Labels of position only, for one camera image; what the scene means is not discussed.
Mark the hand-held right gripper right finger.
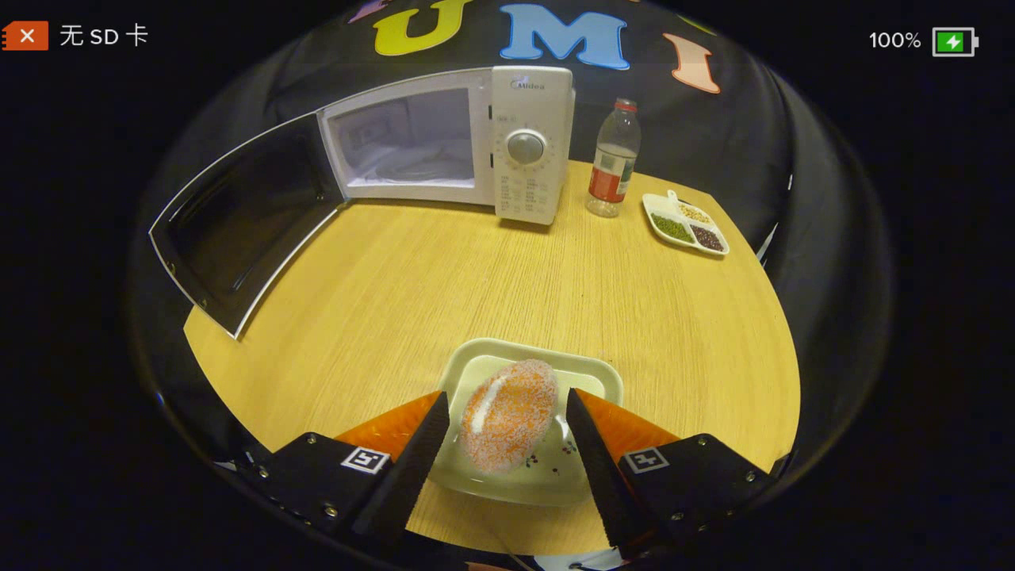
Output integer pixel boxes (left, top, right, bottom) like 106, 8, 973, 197
565, 389, 774, 556

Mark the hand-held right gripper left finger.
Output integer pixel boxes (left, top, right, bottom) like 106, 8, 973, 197
238, 390, 451, 556

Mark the orange sugared bread roll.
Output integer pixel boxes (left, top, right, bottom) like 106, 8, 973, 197
460, 359, 559, 474

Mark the white microwave oven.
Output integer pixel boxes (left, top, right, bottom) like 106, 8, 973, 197
149, 65, 576, 340

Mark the pale green rectangular plate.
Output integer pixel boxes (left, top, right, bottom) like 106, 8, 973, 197
428, 339, 625, 508

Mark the white divided dish of beans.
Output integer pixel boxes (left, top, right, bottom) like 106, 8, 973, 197
641, 190, 730, 256

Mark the clear bottle with red label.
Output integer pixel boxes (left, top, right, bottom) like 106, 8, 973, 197
585, 98, 642, 218

